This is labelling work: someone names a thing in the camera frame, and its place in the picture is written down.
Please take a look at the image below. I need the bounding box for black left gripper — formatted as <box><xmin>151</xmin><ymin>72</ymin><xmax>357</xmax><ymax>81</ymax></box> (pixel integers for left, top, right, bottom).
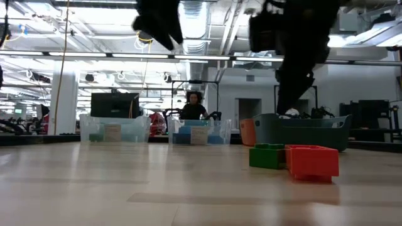
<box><xmin>131</xmin><ymin>0</ymin><xmax>185</xmax><ymax>51</ymax></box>

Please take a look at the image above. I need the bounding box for red rounded object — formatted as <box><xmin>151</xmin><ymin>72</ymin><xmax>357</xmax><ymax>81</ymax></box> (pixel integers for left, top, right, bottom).
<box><xmin>148</xmin><ymin>112</ymin><xmax>168</xmax><ymax>136</ymax></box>

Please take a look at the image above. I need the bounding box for orange plastic bin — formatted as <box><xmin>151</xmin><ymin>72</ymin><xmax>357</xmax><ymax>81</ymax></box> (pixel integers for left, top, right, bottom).
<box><xmin>239</xmin><ymin>118</ymin><xmax>257</xmax><ymax>147</ymax></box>

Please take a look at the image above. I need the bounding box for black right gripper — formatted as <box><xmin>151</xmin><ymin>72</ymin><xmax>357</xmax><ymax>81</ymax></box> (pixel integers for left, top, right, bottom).
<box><xmin>276</xmin><ymin>18</ymin><xmax>340</xmax><ymax>116</ymax></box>

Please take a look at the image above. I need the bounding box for teal plastic bin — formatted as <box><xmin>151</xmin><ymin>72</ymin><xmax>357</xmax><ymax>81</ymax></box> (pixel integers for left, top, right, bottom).
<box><xmin>252</xmin><ymin>112</ymin><xmax>353</xmax><ymax>153</ymax></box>

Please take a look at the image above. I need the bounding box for black equipment rack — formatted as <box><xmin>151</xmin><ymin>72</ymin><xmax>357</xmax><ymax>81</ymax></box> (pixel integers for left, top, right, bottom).
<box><xmin>338</xmin><ymin>99</ymin><xmax>402</xmax><ymax>143</ymax></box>

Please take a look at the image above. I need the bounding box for clear plastic bin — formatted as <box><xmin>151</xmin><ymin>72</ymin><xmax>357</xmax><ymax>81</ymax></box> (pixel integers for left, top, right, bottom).
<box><xmin>167</xmin><ymin>116</ymin><xmax>232</xmax><ymax>146</ymax></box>
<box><xmin>79</xmin><ymin>113</ymin><xmax>152</xmax><ymax>144</ymax></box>

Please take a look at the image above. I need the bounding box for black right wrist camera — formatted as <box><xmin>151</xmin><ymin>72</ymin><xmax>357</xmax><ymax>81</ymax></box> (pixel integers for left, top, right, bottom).
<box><xmin>249</xmin><ymin>12</ymin><xmax>283</xmax><ymax>53</ymax></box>

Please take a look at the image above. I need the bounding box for black aluminium table frame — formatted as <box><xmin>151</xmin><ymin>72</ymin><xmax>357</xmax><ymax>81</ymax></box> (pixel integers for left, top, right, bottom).
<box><xmin>0</xmin><ymin>133</ymin><xmax>402</xmax><ymax>154</ymax></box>

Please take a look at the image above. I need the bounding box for black round ceiling fixture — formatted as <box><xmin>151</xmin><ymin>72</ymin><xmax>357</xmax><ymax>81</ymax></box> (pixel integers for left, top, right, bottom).
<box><xmin>137</xmin><ymin>30</ymin><xmax>154</xmax><ymax>45</ymax></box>

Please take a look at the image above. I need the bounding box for orange rectangular toy brick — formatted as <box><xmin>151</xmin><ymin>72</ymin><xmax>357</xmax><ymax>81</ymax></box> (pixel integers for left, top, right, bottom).
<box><xmin>283</xmin><ymin>144</ymin><xmax>340</xmax><ymax>184</ymax></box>

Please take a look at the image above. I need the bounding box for black rectangular monitor back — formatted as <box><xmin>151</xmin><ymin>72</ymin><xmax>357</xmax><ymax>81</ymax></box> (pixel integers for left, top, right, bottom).
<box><xmin>90</xmin><ymin>92</ymin><xmax>141</xmax><ymax>119</ymax></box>

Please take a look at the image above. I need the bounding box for yellow hanging cable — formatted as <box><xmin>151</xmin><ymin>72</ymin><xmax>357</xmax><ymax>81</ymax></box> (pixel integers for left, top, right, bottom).
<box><xmin>53</xmin><ymin>0</ymin><xmax>70</xmax><ymax>136</ymax></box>

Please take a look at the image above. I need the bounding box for person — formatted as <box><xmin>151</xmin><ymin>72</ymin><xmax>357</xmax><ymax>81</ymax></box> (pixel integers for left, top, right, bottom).
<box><xmin>180</xmin><ymin>90</ymin><xmax>210</xmax><ymax>121</ymax></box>
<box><xmin>283</xmin><ymin>108</ymin><xmax>302</xmax><ymax>119</ymax></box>

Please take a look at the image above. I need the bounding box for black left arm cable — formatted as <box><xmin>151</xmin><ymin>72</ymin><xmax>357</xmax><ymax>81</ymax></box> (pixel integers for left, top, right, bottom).
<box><xmin>0</xmin><ymin>0</ymin><xmax>10</xmax><ymax>48</ymax></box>

